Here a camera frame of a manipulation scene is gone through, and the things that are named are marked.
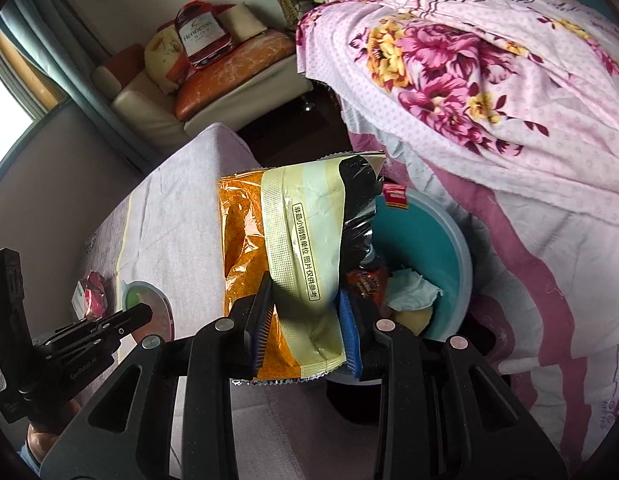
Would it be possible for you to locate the orange yellow snack bag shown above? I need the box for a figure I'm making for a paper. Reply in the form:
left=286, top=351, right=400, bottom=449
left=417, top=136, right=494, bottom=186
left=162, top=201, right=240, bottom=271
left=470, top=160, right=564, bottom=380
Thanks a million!
left=218, top=152, right=385, bottom=382

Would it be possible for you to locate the teal plastic trash bin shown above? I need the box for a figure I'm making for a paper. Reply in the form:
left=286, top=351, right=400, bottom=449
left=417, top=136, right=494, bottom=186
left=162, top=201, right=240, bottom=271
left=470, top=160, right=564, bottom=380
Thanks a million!
left=328, top=183, right=472, bottom=386

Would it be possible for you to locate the person's left hand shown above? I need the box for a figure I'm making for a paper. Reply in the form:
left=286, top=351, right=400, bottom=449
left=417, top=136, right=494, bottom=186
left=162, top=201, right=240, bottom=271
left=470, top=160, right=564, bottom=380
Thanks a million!
left=26, top=400, right=82, bottom=464

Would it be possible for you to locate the pink snack wrapper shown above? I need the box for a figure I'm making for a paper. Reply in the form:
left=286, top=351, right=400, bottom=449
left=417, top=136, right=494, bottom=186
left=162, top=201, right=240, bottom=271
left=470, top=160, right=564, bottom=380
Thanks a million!
left=72, top=271, right=108, bottom=321

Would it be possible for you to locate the white tissue in bin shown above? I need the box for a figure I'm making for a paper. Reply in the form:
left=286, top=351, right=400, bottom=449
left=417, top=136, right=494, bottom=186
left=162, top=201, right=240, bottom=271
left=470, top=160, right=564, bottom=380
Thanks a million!
left=384, top=269, right=443, bottom=312

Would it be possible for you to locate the orange red candy wrapper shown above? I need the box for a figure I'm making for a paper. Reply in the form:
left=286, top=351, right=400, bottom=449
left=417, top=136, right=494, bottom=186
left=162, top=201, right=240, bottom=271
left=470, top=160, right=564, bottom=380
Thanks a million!
left=346, top=268, right=389, bottom=301

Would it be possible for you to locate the pink floral quilt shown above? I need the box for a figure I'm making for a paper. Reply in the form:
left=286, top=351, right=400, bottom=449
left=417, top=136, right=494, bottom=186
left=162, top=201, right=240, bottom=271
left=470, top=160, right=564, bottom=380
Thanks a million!
left=296, top=0, right=619, bottom=468

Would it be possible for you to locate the cream printed pillow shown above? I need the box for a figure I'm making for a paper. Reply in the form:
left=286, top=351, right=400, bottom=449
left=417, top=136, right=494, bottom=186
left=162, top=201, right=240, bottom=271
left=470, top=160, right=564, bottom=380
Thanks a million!
left=144, top=25, right=190, bottom=94

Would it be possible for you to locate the beige sofa orange cushion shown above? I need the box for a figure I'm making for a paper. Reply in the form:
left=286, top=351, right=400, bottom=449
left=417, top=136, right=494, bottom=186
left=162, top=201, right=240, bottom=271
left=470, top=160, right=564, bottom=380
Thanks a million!
left=91, top=3, right=313, bottom=156

